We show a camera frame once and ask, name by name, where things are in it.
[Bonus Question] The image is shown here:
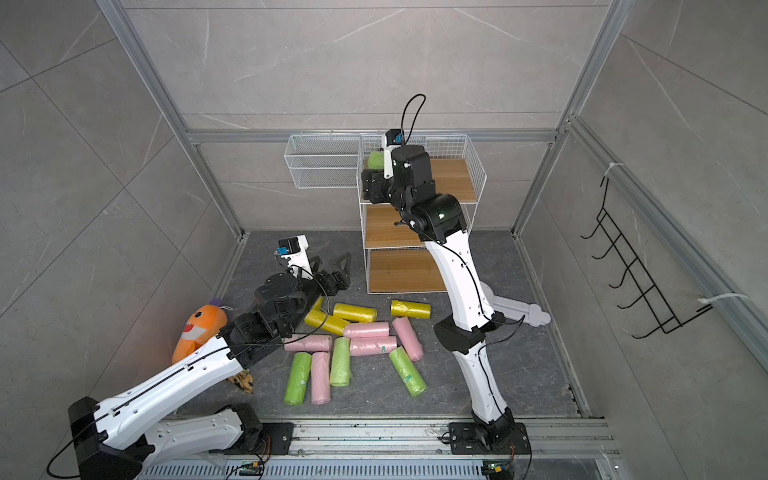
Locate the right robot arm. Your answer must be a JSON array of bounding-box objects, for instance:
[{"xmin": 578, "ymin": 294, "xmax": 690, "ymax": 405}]
[{"xmin": 361, "ymin": 143, "xmax": 516, "ymax": 451}]

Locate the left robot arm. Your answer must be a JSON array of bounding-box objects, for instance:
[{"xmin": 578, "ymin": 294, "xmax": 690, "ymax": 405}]
[{"xmin": 68, "ymin": 248, "xmax": 351, "ymax": 479}]

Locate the yellow roll horizontal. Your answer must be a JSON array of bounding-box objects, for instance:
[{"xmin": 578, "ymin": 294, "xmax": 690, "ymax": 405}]
[
  {"xmin": 333, "ymin": 303, "xmax": 378, "ymax": 323},
  {"xmin": 391, "ymin": 300, "xmax": 432, "ymax": 319}
]

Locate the yellow roll diagonal centre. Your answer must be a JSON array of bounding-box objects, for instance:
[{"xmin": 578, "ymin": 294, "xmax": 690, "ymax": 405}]
[{"xmin": 304, "ymin": 309, "xmax": 349, "ymax": 336}]

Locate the white wire three-tier shelf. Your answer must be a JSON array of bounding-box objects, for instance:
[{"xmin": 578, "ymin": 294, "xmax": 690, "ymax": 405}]
[{"xmin": 357, "ymin": 134, "xmax": 487, "ymax": 294}]

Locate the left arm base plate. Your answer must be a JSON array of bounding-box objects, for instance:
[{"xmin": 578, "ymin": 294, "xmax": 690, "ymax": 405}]
[{"xmin": 231, "ymin": 422, "xmax": 295, "ymax": 456}]

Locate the white round paddle object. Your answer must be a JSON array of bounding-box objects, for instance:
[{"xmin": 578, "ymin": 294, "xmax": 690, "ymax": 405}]
[{"xmin": 480, "ymin": 282, "xmax": 551, "ymax": 328}]

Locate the green roll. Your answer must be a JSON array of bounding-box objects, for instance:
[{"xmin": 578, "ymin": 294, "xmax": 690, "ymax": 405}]
[
  {"xmin": 284, "ymin": 352, "xmax": 312, "ymax": 405},
  {"xmin": 366, "ymin": 150, "xmax": 384, "ymax": 170},
  {"xmin": 330, "ymin": 337, "xmax": 351, "ymax": 387}
]

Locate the pink roll right diagonal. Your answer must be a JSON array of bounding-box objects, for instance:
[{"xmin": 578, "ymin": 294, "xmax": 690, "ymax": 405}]
[{"xmin": 392, "ymin": 317, "xmax": 424, "ymax": 361}]

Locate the white wire wall basket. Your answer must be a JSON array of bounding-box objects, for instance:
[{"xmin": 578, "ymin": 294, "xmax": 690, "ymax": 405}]
[{"xmin": 284, "ymin": 134, "xmax": 359, "ymax": 189}]

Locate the pink roll bottom upright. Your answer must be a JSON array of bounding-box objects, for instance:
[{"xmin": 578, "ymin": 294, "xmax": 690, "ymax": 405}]
[{"xmin": 310, "ymin": 352, "xmax": 331, "ymax": 405}]

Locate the brown patterned flat item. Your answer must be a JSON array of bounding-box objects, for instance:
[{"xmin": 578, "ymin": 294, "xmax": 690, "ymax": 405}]
[{"xmin": 229, "ymin": 370, "xmax": 254, "ymax": 394}]

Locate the green roll diagonal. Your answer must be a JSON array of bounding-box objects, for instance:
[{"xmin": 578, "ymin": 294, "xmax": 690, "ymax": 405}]
[{"xmin": 388, "ymin": 347, "xmax": 427, "ymax": 397}]

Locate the orange carrot plush toy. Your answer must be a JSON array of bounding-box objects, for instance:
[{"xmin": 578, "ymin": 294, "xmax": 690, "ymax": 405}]
[{"xmin": 171, "ymin": 298, "xmax": 228, "ymax": 364}]

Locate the pink roll lower centre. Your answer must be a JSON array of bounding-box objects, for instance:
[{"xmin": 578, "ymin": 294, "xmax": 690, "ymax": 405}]
[{"xmin": 350, "ymin": 336, "xmax": 398, "ymax": 357}]

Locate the pink roll left horizontal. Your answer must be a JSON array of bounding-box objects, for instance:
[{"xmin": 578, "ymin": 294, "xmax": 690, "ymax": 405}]
[{"xmin": 283, "ymin": 334, "xmax": 333, "ymax": 353}]

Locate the pink roll upper centre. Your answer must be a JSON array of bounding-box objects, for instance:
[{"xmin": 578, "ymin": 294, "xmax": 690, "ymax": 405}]
[{"xmin": 343, "ymin": 322, "xmax": 390, "ymax": 339}]

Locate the black wire wall hook rack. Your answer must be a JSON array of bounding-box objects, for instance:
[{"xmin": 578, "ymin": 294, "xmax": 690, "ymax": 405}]
[{"xmin": 580, "ymin": 177, "xmax": 714, "ymax": 340}]

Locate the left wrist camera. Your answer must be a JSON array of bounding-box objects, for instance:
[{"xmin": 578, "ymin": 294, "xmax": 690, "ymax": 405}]
[{"xmin": 276, "ymin": 235, "xmax": 309, "ymax": 268}]

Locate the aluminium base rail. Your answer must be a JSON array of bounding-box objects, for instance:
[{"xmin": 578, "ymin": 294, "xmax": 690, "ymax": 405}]
[{"xmin": 167, "ymin": 418, "xmax": 619, "ymax": 462}]

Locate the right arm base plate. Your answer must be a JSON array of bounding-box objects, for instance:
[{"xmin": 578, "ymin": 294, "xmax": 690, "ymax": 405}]
[{"xmin": 439, "ymin": 422, "xmax": 532, "ymax": 456}]

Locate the yellow roll middle horizontal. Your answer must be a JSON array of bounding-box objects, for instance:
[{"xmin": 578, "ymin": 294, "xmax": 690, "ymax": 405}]
[{"xmin": 333, "ymin": 303, "xmax": 378, "ymax": 323}]

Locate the yellow roll right horizontal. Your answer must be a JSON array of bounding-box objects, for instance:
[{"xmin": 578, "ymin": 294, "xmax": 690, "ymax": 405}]
[{"xmin": 391, "ymin": 300, "xmax": 432, "ymax": 319}]

